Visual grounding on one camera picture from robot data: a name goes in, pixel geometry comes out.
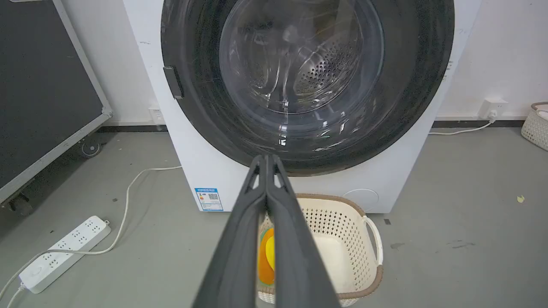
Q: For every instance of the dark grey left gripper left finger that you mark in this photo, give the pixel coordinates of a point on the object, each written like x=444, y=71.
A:
x=235, y=252

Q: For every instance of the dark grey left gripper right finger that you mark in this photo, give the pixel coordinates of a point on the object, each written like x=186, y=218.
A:
x=299, y=256

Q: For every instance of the white front-load washing machine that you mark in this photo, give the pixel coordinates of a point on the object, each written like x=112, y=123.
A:
x=205, y=162

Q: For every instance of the dark round washing machine door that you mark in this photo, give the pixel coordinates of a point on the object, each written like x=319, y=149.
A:
x=402, y=85

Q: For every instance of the orange and yellow toy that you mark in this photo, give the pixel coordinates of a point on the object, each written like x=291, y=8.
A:
x=266, y=256

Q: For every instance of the cream perforated laundry basket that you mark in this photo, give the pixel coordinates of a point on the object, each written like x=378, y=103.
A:
x=342, y=252

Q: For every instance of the blue energy label sticker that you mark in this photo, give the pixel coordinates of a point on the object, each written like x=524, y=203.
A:
x=209, y=199

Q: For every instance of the white power strip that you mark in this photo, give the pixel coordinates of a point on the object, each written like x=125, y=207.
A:
x=64, y=253

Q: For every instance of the black caster wheel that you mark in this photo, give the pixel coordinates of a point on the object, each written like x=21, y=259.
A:
x=90, y=148

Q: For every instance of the white woven basket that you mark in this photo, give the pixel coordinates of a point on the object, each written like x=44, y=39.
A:
x=536, y=127

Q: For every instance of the white wall outlet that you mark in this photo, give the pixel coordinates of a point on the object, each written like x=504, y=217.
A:
x=156, y=115

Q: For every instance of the white wall socket with plug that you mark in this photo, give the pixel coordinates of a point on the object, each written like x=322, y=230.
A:
x=491, y=109

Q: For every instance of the black panel with metal frame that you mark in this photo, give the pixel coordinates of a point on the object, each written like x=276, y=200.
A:
x=38, y=85

